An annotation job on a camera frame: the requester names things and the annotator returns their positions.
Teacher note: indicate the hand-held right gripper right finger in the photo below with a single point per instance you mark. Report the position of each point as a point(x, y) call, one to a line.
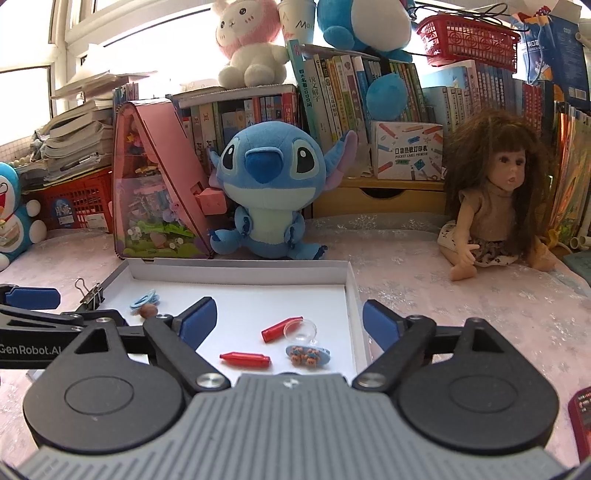
point(381, 323)

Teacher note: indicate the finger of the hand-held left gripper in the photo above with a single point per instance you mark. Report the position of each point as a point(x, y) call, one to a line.
point(34, 297)
point(27, 318)

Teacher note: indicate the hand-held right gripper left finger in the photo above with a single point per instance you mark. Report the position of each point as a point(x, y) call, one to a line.
point(198, 321)

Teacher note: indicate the brown nut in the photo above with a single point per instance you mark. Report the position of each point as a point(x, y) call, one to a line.
point(148, 311)

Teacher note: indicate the blue correction tape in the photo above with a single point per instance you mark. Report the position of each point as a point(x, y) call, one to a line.
point(145, 300)

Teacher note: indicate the red plastic crayon piece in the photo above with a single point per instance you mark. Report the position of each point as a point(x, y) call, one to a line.
point(281, 330)
point(244, 360)

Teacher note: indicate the white cardboard box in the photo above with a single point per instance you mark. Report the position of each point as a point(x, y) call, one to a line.
point(258, 300)

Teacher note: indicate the clear plastic dome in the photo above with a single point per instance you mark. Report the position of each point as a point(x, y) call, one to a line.
point(302, 331)

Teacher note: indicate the blue disc with figures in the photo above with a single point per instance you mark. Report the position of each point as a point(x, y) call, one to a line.
point(307, 355)

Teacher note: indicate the small black binder clip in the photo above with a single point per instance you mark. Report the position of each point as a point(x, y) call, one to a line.
point(90, 293)

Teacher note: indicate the pink snowflake tablecloth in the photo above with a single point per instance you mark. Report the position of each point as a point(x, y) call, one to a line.
point(438, 323)

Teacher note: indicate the blue and white cat plush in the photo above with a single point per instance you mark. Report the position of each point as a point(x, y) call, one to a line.
point(11, 212)

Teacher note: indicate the red plastic crate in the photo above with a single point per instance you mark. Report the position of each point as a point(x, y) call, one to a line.
point(78, 203)

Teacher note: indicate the wooden drawer box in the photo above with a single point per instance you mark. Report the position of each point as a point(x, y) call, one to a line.
point(378, 196)

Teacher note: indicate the pink triangular toy box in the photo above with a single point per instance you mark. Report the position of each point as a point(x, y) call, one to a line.
point(152, 194)

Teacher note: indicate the blue alien plush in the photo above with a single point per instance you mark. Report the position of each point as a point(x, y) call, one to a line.
point(268, 184)

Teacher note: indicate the stack of papers and books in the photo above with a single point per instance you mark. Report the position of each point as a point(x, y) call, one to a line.
point(78, 129)

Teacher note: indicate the brown-haired doll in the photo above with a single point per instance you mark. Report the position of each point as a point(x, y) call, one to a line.
point(498, 194)

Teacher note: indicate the white box with pencil print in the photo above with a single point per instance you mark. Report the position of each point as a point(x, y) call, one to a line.
point(406, 150)

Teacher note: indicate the red rectangular object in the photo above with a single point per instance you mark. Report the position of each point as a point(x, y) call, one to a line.
point(579, 420)

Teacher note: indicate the blue plush ball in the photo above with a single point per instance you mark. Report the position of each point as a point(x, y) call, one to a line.
point(390, 97)

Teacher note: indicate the row of upright books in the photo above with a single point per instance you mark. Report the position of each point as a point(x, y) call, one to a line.
point(323, 92)

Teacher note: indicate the upright glossy picture books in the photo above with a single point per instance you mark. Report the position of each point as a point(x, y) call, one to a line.
point(572, 175)

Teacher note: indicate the pink rabbit plush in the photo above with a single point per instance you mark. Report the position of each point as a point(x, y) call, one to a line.
point(249, 41)

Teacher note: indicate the red plastic basket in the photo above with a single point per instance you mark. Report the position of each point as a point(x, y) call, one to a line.
point(466, 37)

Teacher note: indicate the blue and white penguin plush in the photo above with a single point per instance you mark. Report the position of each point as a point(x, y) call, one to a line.
point(364, 23)

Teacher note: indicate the white paper cup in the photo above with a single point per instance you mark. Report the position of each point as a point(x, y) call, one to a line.
point(298, 21)

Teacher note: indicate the blue printed packages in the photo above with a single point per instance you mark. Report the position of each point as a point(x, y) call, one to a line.
point(549, 50)

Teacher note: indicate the white window frame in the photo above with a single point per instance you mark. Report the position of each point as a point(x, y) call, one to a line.
point(69, 27)

